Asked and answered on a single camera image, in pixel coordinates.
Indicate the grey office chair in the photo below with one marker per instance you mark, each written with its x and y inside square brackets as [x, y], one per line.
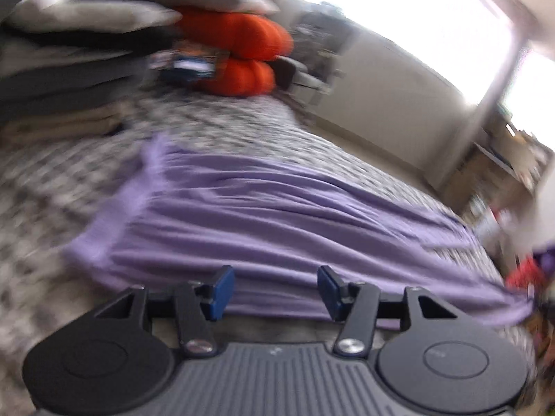
[321, 52]

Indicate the purple plush toy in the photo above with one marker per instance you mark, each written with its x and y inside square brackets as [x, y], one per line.
[544, 255]

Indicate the grey curtain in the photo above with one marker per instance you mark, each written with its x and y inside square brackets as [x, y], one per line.
[490, 108]

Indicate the smartphone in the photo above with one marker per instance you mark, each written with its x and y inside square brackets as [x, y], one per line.
[193, 67]

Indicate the purple pants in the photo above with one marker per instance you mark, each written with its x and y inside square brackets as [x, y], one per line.
[269, 225]

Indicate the wooden shelf unit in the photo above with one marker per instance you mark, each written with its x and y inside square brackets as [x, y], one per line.
[498, 164]

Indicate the large window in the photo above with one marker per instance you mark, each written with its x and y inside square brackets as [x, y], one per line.
[412, 21]

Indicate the grey padded armrest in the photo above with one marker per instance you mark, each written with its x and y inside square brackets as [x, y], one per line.
[295, 73]

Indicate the stack of folded clothes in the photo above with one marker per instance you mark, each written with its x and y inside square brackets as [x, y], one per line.
[65, 73]

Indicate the small window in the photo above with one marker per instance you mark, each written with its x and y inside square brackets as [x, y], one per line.
[533, 95]

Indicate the red bag with purple item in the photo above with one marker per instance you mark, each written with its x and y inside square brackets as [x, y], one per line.
[524, 277]

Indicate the grey checked quilt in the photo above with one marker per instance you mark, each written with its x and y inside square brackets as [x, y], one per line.
[260, 125]

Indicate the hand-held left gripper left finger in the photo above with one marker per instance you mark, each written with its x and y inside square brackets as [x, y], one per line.
[222, 292]

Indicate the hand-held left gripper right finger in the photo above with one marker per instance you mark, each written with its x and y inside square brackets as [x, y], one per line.
[327, 290]

